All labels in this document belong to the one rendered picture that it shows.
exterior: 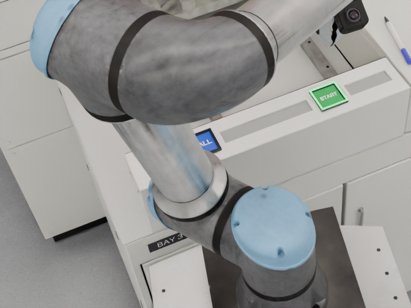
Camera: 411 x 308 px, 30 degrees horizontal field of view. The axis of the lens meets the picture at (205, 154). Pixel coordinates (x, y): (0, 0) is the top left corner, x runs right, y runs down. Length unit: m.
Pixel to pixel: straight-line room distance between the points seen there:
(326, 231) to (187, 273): 0.27
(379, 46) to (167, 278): 0.62
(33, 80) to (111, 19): 1.18
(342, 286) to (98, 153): 0.62
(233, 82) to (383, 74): 0.79
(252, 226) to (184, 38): 0.40
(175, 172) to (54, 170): 1.22
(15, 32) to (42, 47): 1.02
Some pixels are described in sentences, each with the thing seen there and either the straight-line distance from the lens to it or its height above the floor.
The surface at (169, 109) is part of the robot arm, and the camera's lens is 0.77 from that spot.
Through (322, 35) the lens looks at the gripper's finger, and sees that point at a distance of 1.34.
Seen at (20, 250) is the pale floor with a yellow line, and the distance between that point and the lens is 2.56.
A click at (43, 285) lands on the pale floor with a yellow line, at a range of 2.47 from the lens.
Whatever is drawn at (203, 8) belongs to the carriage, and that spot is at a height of 0.87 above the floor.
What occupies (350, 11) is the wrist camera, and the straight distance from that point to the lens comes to 1.24.
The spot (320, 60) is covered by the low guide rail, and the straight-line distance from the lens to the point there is 1.71.
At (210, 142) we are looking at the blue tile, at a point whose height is 0.96.
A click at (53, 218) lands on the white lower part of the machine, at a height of 0.17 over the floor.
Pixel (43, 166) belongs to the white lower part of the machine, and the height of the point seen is 0.41.
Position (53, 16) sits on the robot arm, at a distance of 0.84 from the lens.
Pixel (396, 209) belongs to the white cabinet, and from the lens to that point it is 1.84.
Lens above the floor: 2.05
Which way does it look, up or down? 51 degrees down
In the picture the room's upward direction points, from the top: 9 degrees counter-clockwise
